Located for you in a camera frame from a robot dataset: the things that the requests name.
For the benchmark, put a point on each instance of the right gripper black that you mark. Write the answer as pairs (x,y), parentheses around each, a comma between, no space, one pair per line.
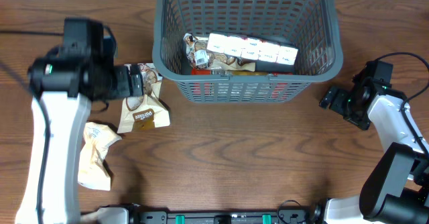
(336,100)

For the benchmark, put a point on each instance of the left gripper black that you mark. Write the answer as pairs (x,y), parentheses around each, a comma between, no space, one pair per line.
(125,87)

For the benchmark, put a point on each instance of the brown snack pouch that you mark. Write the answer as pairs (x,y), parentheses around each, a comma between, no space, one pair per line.
(146,111)
(201,58)

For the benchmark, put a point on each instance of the orange pasta packet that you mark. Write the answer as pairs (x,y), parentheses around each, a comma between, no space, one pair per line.
(241,73)

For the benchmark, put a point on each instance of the beige paper bag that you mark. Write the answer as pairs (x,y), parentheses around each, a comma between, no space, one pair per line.
(98,138)

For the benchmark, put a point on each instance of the Kleenex tissue multipack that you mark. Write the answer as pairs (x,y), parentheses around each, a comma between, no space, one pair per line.
(250,48)

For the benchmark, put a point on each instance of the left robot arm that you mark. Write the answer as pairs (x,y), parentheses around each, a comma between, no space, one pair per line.
(64,83)

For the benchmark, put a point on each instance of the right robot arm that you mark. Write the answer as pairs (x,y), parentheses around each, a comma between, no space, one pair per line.
(397,189)

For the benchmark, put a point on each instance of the grey plastic basket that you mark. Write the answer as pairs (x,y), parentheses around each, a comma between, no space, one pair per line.
(309,25)

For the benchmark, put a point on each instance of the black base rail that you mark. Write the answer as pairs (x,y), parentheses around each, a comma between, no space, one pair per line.
(133,214)

